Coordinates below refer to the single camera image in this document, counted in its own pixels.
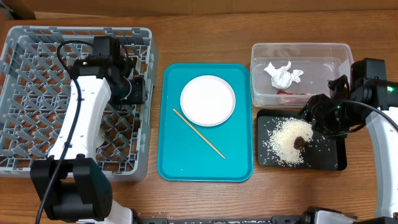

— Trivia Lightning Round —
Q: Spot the wooden chopstick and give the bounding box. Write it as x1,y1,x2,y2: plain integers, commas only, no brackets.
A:
172,108,226,159

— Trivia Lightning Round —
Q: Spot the brown food chunk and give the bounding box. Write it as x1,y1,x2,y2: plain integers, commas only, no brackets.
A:
294,136,307,151

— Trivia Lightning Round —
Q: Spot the red foil snack wrapper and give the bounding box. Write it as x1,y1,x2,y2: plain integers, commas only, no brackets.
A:
277,90,314,105

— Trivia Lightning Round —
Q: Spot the white rice pile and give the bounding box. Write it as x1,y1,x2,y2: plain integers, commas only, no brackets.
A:
262,118,313,167

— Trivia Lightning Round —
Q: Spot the white paper napkin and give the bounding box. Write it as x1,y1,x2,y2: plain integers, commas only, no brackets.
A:
264,61,303,90

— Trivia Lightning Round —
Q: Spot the white round plate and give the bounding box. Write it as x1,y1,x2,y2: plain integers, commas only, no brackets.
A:
180,75,236,127

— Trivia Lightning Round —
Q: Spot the white cup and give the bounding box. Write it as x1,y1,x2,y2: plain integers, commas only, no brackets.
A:
95,128,104,148

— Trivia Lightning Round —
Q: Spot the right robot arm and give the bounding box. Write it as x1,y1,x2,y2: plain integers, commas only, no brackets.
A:
300,58,397,223

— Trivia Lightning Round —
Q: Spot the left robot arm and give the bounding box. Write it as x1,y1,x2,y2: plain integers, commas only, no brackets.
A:
30,36,147,223

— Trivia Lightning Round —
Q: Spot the black food waste tray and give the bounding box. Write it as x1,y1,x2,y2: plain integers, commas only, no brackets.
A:
256,109,347,170

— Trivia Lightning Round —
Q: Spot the clear plastic waste bin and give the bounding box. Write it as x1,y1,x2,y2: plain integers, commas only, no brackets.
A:
250,43,353,108

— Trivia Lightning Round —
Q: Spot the grey plastic dishwasher rack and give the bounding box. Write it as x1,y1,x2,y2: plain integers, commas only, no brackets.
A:
1,26,159,182

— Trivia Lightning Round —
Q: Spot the teal plastic serving tray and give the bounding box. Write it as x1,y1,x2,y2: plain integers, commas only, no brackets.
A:
157,63,254,182

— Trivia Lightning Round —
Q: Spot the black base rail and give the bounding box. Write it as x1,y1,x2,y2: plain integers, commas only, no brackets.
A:
130,207,368,224

